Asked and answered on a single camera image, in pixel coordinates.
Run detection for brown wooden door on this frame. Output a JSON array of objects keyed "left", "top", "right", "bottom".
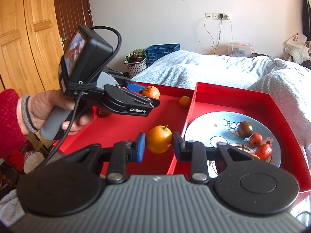
[{"left": 54, "top": 0, "right": 93, "bottom": 50}]

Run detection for white wall socket strip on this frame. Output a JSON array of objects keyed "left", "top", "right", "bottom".
[{"left": 205, "top": 13, "right": 230, "bottom": 20}]

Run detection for small smooth orange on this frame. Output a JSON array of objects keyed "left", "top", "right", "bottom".
[{"left": 179, "top": 96, "right": 192, "bottom": 108}]

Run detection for grey hair tie wristband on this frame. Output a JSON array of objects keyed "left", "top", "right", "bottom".
[{"left": 21, "top": 95, "right": 38, "bottom": 133}]

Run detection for white charger cables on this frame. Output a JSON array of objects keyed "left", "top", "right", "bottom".
[{"left": 203, "top": 18, "right": 234, "bottom": 55}]

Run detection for light wooden wardrobe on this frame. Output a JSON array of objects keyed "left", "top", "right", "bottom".
[{"left": 1, "top": 0, "right": 63, "bottom": 96}]

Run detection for grey blue bed blanket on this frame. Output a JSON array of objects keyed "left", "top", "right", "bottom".
[{"left": 0, "top": 50, "right": 311, "bottom": 226}]

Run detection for person's left hand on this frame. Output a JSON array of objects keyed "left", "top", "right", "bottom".
[{"left": 28, "top": 90, "right": 94, "bottom": 135}]

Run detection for red hawthorn fruit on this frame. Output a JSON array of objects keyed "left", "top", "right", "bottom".
[
  {"left": 255, "top": 144, "right": 272, "bottom": 160},
  {"left": 249, "top": 133, "right": 263, "bottom": 148}
]

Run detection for wrinkled orange mandarin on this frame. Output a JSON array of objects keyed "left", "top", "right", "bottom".
[{"left": 250, "top": 154, "right": 261, "bottom": 159}]

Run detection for black camera cable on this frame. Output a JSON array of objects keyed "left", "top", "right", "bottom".
[{"left": 38, "top": 25, "right": 122, "bottom": 168}]

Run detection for red knitted sleeve forearm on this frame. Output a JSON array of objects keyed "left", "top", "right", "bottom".
[{"left": 0, "top": 89, "right": 26, "bottom": 158}]

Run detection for clear plastic storage box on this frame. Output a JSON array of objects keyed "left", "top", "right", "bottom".
[{"left": 227, "top": 42, "right": 254, "bottom": 57}]

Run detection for red right tray box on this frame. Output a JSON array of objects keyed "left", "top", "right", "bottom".
[{"left": 165, "top": 83, "right": 310, "bottom": 196}]

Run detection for white shopping bag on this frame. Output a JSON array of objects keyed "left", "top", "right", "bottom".
[{"left": 286, "top": 32, "right": 307, "bottom": 50}]

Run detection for large bumpy mandarin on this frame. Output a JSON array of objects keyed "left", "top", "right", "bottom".
[{"left": 141, "top": 86, "right": 160, "bottom": 99}]

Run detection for dark green tomato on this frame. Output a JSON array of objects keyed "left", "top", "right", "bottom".
[{"left": 237, "top": 121, "right": 253, "bottom": 139}]

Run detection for smooth orange with stem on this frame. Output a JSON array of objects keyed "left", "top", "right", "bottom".
[{"left": 145, "top": 125, "right": 172, "bottom": 154}]

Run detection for red tray box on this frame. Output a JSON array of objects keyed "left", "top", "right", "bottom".
[
  {"left": 59, "top": 85, "right": 194, "bottom": 175},
  {"left": 165, "top": 83, "right": 310, "bottom": 196}
]

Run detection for black camera box with screen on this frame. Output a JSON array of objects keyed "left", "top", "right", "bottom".
[{"left": 59, "top": 26, "right": 113, "bottom": 96}]

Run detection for blue tiger plate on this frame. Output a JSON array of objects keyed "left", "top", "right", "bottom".
[{"left": 184, "top": 111, "right": 281, "bottom": 167}]

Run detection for blue plastic crate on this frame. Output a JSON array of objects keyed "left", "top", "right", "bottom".
[{"left": 145, "top": 44, "right": 180, "bottom": 67}]

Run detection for white laundry basket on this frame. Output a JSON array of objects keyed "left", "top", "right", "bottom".
[{"left": 125, "top": 58, "right": 147, "bottom": 78}]

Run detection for red left tray box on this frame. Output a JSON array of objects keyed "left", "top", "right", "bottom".
[{"left": 59, "top": 85, "right": 194, "bottom": 175}]

